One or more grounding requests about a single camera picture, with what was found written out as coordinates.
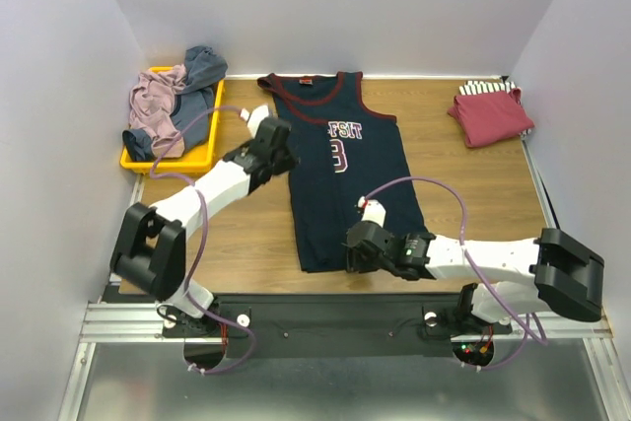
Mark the navy basketball jersey tank top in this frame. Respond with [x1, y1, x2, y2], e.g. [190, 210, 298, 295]
[257, 72, 426, 273]

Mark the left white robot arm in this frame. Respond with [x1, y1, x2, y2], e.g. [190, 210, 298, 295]
[109, 113, 297, 336]

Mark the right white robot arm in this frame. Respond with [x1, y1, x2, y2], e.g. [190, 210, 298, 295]
[346, 221, 604, 332]

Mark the grey-blue tank top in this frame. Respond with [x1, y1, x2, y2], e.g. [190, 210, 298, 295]
[121, 44, 229, 162]

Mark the pink tank top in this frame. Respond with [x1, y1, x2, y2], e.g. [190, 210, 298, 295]
[122, 64, 186, 162]

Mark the folded red tank top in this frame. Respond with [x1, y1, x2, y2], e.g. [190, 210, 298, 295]
[447, 88, 536, 149]

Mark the folded striped tank top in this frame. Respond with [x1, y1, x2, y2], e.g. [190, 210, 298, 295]
[457, 78, 534, 139]

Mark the yellow plastic tray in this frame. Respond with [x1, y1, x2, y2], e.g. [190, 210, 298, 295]
[119, 67, 224, 174]

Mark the right silver knob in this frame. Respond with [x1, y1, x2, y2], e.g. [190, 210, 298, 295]
[424, 312, 439, 327]

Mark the left white knob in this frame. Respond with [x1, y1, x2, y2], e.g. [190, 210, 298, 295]
[237, 315, 250, 327]

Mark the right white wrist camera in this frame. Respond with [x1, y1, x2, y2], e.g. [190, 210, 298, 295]
[357, 196, 386, 227]

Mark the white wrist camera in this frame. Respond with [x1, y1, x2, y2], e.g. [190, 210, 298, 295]
[357, 196, 386, 227]
[240, 104, 272, 138]

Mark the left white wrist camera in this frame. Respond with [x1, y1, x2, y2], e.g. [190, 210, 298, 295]
[240, 104, 272, 138]

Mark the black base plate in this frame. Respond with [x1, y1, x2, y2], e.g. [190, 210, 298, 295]
[162, 292, 524, 361]

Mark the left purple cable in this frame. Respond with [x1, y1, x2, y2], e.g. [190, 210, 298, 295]
[147, 105, 261, 376]

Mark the purple cable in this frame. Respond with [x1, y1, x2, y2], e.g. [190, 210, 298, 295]
[147, 105, 261, 376]
[367, 175, 549, 373]

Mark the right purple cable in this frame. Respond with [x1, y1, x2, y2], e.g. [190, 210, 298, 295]
[367, 175, 549, 373]

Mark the aluminium frame rail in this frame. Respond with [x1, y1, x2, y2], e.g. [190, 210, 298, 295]
[57, 176, 186, 421]

